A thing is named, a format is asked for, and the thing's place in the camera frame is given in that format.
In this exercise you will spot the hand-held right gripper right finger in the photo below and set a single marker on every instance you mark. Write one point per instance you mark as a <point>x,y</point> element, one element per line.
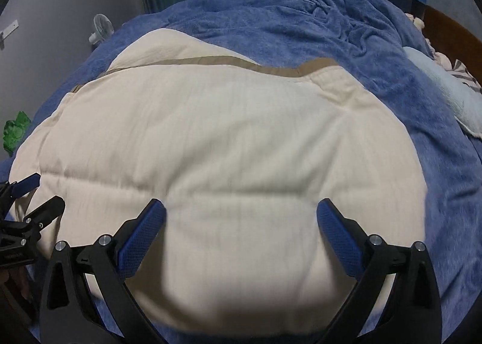
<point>337,238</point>

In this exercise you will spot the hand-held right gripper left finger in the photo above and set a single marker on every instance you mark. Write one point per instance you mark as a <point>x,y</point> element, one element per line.
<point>145,238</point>

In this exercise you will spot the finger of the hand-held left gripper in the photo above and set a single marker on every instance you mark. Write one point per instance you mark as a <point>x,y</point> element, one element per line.
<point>47,212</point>
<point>26,185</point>

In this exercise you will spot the cream hooded puffer jacket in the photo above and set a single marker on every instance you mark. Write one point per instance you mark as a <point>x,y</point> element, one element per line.
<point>226,140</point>

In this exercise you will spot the person's left hand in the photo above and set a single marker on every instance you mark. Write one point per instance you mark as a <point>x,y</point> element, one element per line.
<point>17,283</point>

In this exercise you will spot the green plastic bag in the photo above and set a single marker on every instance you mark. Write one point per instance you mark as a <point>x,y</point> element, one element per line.
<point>15,131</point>

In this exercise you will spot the small white fan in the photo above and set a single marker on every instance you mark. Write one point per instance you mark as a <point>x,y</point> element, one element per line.
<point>101,27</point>

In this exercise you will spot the light blue pillow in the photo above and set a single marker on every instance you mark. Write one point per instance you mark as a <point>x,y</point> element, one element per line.
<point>448,91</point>

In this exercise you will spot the striped plush toy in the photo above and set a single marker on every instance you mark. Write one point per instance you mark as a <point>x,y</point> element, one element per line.
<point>465,74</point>

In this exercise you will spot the blue fleece blanket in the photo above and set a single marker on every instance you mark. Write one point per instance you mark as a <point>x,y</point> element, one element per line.
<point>301,27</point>

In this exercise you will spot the white plush toy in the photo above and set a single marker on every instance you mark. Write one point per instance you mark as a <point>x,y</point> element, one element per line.
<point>416,20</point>

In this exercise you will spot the brown wooden headboard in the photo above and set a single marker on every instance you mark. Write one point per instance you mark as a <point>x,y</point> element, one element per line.
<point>455,35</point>

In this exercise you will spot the white wall bracket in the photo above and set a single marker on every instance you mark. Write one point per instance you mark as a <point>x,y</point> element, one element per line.
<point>8,30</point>

